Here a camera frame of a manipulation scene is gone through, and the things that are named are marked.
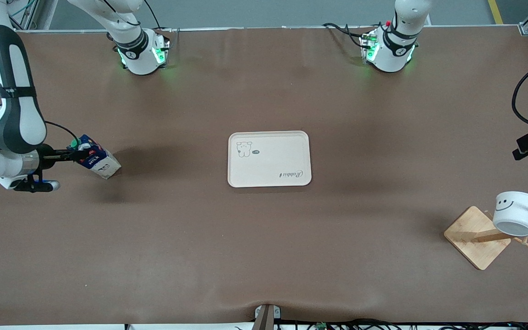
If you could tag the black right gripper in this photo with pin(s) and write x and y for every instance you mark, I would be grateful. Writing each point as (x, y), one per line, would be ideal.
(46, 154)

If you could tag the blue milk carton green cap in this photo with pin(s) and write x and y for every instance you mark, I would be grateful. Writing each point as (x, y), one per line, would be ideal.
(103, 166)

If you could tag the wooden cup rack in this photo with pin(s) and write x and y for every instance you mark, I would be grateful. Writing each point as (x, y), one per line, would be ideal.
(475, 247)

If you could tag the white tray with Rabbit print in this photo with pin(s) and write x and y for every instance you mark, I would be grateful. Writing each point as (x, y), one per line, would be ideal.
(271, 160)

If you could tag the metal table clamp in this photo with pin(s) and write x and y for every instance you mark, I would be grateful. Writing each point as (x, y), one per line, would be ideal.
(266, 316)

